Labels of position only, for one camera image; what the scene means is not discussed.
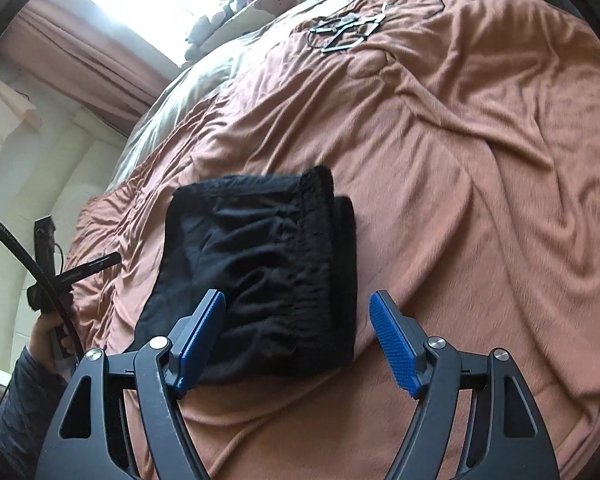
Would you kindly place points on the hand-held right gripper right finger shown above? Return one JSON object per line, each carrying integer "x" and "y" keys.
{"x": 392, "y": 340}

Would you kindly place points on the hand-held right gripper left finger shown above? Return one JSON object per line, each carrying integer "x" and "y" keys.
{"x": 202, "y": 340}

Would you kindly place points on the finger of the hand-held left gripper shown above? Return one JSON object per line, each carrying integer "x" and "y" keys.
{"x": 92, "y": 266}

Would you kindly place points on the black pants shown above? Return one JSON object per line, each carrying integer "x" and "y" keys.
{"x": 260, "y": 260}

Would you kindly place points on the person's left forearm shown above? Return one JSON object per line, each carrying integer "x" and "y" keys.
{"x": 27, "y": 410}

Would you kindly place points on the person's left hand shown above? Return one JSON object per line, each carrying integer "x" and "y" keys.
{"x": 41, "y": 342}

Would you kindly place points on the pink fleece blanket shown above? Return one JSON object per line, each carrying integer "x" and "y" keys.
{"x": 455, "y": 185}

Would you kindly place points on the pink curtain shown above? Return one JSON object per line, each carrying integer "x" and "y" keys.
{"x": 80, "y": 55}

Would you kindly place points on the grey plush toy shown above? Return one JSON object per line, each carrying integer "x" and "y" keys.
{"x": 205, "y": 22}

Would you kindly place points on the window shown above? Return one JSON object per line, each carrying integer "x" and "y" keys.
{"x": 145, "y": 0}

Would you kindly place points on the black clothes hangers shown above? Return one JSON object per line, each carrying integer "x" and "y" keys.
{"x": 342, "y": 35}

